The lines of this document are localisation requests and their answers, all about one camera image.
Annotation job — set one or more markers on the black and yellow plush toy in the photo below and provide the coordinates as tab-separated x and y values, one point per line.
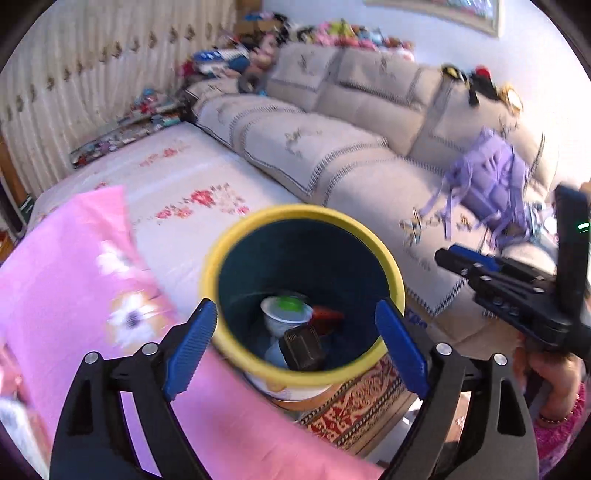
475	83

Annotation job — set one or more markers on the floral bed sheet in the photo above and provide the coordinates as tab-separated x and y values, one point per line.
184	175

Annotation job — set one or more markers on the beige curtain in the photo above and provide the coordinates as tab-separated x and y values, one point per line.
69	69

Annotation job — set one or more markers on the pile of plush toys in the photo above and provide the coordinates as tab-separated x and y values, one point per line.
346	32

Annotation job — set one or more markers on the white yogurt cup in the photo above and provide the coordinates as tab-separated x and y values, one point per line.
277	325

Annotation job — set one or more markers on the red patterned rug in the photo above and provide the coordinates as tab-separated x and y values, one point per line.
360	406

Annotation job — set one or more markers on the person's right hand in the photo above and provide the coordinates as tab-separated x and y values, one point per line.
561	378

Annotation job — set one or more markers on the person's right forearm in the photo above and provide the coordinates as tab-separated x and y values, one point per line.
563	443

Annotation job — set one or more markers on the red snack wrapper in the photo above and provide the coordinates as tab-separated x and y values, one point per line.
328	316

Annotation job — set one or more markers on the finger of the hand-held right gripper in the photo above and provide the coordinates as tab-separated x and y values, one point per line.
480	257
455	264

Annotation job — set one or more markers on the small white bottle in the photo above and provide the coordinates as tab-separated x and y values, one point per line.
274	353

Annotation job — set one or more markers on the beige sofa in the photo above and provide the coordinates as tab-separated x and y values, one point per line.
323	152

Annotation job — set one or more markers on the yellow-rimmed dark green bin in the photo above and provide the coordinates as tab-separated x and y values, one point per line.
323	258

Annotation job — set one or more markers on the row of books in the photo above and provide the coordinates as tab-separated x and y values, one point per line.
124	134

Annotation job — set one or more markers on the framed flower painting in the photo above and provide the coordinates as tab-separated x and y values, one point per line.
438	9

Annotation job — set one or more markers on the purple backpack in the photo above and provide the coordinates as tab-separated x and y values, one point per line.
485	184

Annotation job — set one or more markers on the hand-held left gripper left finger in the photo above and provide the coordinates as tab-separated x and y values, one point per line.
191	346

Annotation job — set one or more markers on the dark plastic tray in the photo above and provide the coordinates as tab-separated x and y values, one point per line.
302	348

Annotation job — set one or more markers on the round white tin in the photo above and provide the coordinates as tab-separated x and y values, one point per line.
295	397

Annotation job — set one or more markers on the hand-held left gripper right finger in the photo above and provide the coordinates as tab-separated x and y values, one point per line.
401	350

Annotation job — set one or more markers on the pink floral tablecloth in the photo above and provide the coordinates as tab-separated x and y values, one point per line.
69	277

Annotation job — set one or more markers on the dark neck pillow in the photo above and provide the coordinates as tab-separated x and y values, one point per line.
247	84

